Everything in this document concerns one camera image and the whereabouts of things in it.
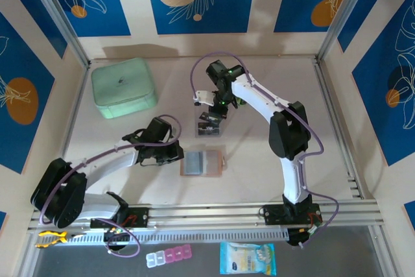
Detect dark printed card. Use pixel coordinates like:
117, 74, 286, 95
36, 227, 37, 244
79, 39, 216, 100
200, 111, 221, 123

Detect dark VIP card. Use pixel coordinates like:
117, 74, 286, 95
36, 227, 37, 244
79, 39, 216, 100
197, 121, 222, 137

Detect pink leather card holder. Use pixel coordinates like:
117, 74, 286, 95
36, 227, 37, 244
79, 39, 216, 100
180, 149, 226, 178

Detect mint green zip case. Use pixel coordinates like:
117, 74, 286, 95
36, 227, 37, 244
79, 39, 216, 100
90, 57, 159, 120

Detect pink white pill organizer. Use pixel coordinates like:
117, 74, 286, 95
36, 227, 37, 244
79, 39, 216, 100
145, 243, 193, 269

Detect blue snack packet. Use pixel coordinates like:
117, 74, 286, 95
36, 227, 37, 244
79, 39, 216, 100
219, 241, 278, 276

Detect yellow black pliers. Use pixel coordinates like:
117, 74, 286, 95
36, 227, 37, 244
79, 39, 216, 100
34, 230, 87, 249

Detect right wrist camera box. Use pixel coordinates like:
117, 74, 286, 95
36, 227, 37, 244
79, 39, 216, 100
193, 90, 215, 108

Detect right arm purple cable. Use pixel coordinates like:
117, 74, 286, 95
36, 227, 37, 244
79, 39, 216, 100
189, 51, 340, 249

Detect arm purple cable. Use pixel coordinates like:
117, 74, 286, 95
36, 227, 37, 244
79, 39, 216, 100
189, 51, 340, 249
38, 114, 182, 258

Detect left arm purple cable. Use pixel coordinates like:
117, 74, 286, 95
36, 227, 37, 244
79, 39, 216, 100
38, 114, 182, 258

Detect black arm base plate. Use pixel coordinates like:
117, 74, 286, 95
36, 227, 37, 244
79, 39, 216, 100
263, 204, 324, 226
89, 207, 150, 229

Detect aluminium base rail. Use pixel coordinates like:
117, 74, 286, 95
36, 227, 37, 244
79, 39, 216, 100
27, 200, 385, 232

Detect slotted grey cable duct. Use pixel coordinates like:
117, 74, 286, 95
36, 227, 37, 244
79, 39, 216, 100
35, 228, 289, 247

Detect black under-rail bracket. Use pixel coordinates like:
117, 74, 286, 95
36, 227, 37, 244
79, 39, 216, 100
103, 228, 132, 248
287, 227, 322, 248

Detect aluminium side rail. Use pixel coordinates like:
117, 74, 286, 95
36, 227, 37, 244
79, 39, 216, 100
313, 58, 366, 200

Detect aluminium frame post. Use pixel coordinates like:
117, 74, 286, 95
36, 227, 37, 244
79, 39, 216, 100
24, 0, 91, 67
314, 0, 377, 66

